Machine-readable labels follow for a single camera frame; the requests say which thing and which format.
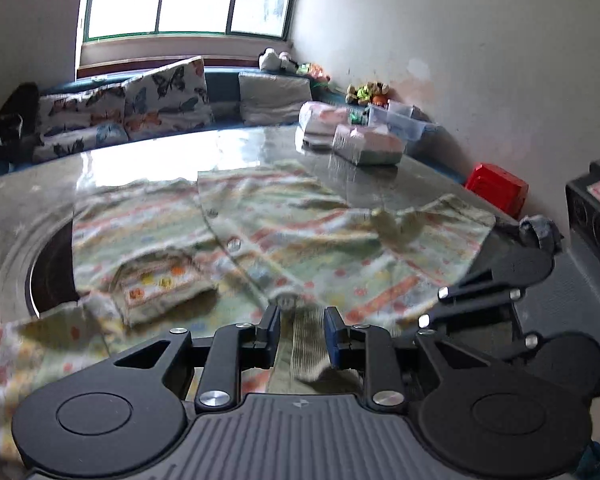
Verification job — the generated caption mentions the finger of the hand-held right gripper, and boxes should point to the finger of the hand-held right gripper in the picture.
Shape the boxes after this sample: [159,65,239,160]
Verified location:
[416,302,542,356]
[437,267,526,307]

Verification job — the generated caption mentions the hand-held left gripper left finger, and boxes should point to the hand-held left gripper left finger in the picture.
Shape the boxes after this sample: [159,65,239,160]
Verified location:
[112,305,281,409]

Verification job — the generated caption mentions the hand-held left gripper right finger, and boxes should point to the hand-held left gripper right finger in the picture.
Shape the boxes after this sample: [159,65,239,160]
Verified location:
[324,306,486,407]

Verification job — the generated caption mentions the green striped patterned shirt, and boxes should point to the green striped patterned shirt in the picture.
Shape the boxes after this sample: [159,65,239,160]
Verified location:
[0,165,497,461]

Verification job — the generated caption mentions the grey cloth bundle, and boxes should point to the grey cloth bundle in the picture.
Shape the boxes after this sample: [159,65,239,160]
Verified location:
[519,215,564,251]

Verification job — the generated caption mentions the red plastic stool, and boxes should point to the red plastic stool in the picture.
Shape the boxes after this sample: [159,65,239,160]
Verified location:
[464,162,529,219]

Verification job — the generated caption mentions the grey pink wrapped package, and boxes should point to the grey pink wrapped package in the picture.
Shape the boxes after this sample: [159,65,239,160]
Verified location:
[332,123,406,166]

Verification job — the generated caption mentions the clear plastic storage box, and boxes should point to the clear plastic storage box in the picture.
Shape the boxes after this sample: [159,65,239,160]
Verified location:
[367,99,427,142]

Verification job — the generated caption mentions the pink white wrapped package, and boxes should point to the pink white wrapped package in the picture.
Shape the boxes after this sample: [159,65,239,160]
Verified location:
[298,101,355,149]

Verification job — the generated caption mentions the green brown plush toys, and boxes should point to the green brown plush toys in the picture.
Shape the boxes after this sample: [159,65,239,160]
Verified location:
[346,82,392,107]

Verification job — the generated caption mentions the grey cushion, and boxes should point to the grey cushion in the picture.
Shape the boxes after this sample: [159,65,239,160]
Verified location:
[238,71,314,126]

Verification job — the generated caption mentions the blue sofa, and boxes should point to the blue sofa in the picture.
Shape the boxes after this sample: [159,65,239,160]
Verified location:
[0,67,467,184]

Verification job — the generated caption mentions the large butterfly print pillow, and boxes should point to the large butterfly print pillow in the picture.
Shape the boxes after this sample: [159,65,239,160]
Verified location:
[124,56,214,142]

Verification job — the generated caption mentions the colourful toy pile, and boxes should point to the colourful toy pile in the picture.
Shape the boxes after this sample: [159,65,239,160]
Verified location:
[297,62,332,84]

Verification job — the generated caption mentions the white plush toy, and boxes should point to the white plush toy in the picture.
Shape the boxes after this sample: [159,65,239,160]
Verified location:
[258,48,299,74]

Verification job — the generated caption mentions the small butterfly print pillow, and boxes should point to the small butterfly print pillow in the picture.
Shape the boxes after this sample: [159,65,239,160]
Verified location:
[32,85,129,164]

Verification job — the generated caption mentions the black bag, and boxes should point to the black bag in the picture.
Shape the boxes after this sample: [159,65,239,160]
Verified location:
[0,82,41,162]

